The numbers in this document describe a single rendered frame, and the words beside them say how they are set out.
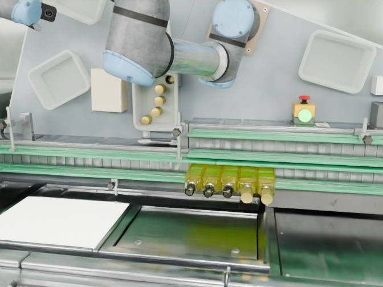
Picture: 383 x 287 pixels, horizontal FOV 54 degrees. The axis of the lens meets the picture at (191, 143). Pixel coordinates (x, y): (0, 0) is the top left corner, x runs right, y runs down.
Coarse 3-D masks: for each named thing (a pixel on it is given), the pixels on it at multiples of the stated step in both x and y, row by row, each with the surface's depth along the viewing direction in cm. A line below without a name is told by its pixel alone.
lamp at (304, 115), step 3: (300, 111) 132; (303, 111) 131; (306, 111) 131; (309, 111) 132; (300, 114) 131; (303, 114) 131; (306, 114) 131; (309, 114) 131; (300, 117) 132; (303, 117) 131; (306, 117) 131; (309, 117) 131; (303, 120) 132; (306, 120) 131
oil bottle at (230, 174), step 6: (228, 168) 127; (234, 168) 127; (222, 174) 121; (228, 174) 120; (234, 174) 120; (222, 180) 118; (228, 180) 117; (234, 180) 117; (222, 186) 117; (234, 186) 117; (222, 192) 119; (234, 192) 118
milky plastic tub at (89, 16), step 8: (48, 0) 141; (56, 0) 145; (64, 0) 145; (72, 0) 144; (80, 0) 144; (88, 0) 143; (96, 0) 143; (104, 0) 140; (56, 8) 139; (64, 8) 143; (72, 8) 145; (80, 8) 144; (88, 8) 144; (96, 8) 144; (72, 16) 139; (80, 16) 141; (88, 16) 145; (96, 16) 137; (88, 24) 139
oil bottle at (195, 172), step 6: (192, 168) 127; (198, 168) 127; (204, 168) 128; (186, 174) 121; (192, 174) 121; (198, 174) 121; (186, 180) 119; (192, 180) 119; (198, 180) 119; (198, 186) 119
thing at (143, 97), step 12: (132, 84) 140; (156, 84) 145; (168, 84) 145; (132, 96) 141; (144, 96) 147; (156, 96) 147; (168, 96) 146; (144, 108) 149; (168, 108) 147; (156, 120) 149; (168, 120) 148
